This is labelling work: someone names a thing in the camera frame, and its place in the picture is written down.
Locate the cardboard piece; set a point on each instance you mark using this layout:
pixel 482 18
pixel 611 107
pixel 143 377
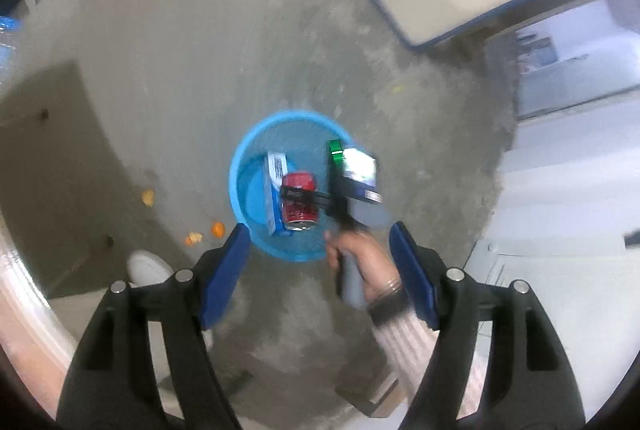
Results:
pixel 372 397

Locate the red drink can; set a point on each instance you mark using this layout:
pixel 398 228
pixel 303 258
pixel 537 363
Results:
pixel 300 216

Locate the blue and white box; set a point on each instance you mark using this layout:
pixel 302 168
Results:
pixel 275 170

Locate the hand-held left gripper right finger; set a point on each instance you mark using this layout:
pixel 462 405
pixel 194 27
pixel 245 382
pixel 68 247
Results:
pixel 412 270

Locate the clear water jug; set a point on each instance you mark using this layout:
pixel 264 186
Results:
pixel 9 45

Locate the white shoe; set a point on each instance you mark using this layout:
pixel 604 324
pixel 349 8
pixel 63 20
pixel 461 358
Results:
pixel 147 267

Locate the white panelled furniture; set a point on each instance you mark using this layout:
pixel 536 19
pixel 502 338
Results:
pixel 565 190

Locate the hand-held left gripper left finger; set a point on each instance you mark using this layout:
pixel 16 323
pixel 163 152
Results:
pixel 227 275

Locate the blue plastic mesh basket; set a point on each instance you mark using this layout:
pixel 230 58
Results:
pixel 250 190

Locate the orange peel piece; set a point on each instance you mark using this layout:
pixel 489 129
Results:
pixel 148 198
pixel 193 238
pixel 218 229

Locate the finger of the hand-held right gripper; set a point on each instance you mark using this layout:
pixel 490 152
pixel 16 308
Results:
pixel 305 197

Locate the person's right hand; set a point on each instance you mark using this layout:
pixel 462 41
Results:
pixel 372 260

